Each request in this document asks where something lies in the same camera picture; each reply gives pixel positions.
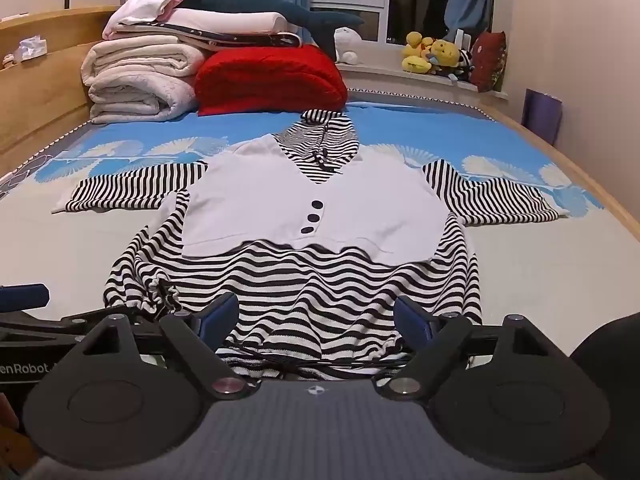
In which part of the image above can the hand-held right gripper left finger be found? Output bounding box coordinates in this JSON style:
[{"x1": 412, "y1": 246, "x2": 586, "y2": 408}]
[{"x1": 75, "y1": 291, "x2": 262, "y2": 402}]

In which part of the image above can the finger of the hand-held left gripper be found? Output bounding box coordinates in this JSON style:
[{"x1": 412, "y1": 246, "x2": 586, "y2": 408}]
[{"x1": 0, "y1": 284, "x2": 83, "y2": 350}]

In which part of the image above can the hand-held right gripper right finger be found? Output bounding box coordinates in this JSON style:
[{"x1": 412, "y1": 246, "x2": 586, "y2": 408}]
[{"x1": 372, "y1": 296, "x2": 556, "y2": 402}]

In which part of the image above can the striped hooded top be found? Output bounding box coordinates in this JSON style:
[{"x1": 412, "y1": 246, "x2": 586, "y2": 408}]
[{"x1": 51, "y1": 109, "x2": 571, "y2": 378}]

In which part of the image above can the blue and white printed bedsheet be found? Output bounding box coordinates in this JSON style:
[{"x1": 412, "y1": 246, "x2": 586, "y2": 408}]
[{"x1": 0, "y1": 100, "x2": 640, "y2": 356}]

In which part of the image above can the white folded blanket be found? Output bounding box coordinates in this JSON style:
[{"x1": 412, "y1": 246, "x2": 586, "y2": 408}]
[{"x1": 81, "y1": 35, "x2": 207, "y2": 125}]

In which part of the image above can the red folded quilt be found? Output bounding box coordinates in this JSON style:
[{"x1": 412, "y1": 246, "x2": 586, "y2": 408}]
[{"x1": 195, "y1": 44, "x2": 349, "y2": 117}]

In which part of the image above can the purple box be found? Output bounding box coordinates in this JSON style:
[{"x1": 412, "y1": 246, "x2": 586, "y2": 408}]
[{"x1": 521, "y1": 88, "x2": 564, "y2": 146}]

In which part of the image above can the white window sill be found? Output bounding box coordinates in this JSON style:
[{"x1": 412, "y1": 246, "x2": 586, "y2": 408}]
[{"x1": 337, "y1": 59, "x2": 509, "y2": 107}]

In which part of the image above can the tissue pack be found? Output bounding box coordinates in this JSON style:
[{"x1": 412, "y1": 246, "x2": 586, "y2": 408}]
[{"x1": 12, "y1": 35, "x2": 49, "y2": 64}]

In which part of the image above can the black and white striped plush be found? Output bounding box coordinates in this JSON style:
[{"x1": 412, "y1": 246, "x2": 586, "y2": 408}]
[{"x1": 451, "y1": 49, "x2": 474, "y2": 82}]

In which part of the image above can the yellow duck plush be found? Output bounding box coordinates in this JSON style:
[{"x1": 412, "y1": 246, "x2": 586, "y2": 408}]
[
  {"x1": 429, "y1": 39, "x2": 462, "y2": 77},
  {"x1": 402, "y1": 31, "x2": 437, "y2": 75}
]

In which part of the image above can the dark red cushion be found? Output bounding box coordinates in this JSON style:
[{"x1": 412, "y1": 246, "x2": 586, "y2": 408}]
[{"x1": 469, "y1": 30, "x2": 507, "y2": 94}]

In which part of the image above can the white seal plush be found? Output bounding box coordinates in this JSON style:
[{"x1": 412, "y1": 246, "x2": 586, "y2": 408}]
[{"x1": 332, "y1": 26, "x2": 362, "y2": 65}]

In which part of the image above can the pale pink folded quilt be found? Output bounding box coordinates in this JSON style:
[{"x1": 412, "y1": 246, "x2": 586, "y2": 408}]
[{"x1": 112, "y1": 6, "x2": 302, "y2": 54}]

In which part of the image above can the white cloth with pink trim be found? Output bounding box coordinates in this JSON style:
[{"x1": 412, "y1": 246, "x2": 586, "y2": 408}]
[{"x1": 102, "y1": 0, "x2": 187, "y2": 40}]

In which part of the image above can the dark blue shark plush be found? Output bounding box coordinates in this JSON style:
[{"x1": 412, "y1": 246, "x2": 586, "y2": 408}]
[{"x1": 177, "y1": 0, "x2": 366, "y2": 61}]

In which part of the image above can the wooden bed frame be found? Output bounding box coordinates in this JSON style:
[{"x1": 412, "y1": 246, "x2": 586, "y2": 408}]
[{"x1": 0, "y1": 6, "x2": 640, "y2": 243}]

